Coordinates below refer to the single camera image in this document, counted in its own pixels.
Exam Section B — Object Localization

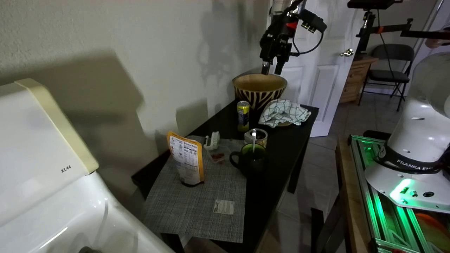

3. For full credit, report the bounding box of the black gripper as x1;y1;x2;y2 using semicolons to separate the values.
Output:
258;13;299;77

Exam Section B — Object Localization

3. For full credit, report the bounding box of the wooden zebra pattern bowl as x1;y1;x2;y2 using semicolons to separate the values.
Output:
232;73;288;112

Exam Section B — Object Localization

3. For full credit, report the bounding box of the black mug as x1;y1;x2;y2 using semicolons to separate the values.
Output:
228;142;270;178

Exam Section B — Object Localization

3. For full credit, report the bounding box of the white checked cloth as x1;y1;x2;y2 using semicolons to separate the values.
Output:
257;98;312;129

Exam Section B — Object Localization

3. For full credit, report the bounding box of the yellow green drink can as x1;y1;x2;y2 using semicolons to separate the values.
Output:
236;100;251;134

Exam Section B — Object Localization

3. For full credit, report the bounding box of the white panel door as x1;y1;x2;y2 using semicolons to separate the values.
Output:
280;0;365;139

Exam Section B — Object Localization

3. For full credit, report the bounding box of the glass candle jar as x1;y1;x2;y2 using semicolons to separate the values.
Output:
243;128;270;152

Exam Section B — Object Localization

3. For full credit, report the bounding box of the wooden drawer cabinet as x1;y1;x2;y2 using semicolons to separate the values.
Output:
339;55;379;105

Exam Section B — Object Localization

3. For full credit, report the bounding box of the black side table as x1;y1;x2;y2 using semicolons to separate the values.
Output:
131;98;320;253

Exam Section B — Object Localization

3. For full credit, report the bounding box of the small white green object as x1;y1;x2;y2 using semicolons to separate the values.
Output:
204;131;222;152

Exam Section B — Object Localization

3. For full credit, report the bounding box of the small dark red packet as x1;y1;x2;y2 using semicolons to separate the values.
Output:
209;150;226;164

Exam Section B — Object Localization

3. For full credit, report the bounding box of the black folding chair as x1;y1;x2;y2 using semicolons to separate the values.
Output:
360;42;416;112

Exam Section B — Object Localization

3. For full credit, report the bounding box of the white label sticker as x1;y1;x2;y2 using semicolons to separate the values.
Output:
212;198;236;216

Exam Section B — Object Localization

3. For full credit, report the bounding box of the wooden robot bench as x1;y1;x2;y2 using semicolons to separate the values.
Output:
334;138;377;253

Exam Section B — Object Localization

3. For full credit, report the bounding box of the grey grid mat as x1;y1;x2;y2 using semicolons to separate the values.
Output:
139;136;249;245

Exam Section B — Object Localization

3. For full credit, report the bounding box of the white stove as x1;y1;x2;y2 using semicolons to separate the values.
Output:
0;77;176;253

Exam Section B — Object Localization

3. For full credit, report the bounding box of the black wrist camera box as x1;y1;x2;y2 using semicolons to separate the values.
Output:
298;8;329;35

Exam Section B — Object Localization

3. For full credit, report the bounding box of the black camera stand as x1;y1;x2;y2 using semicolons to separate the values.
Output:
346;0;450;59

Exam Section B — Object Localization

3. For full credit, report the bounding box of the green lit aluminium frame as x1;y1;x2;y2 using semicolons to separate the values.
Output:
350;134;450;253

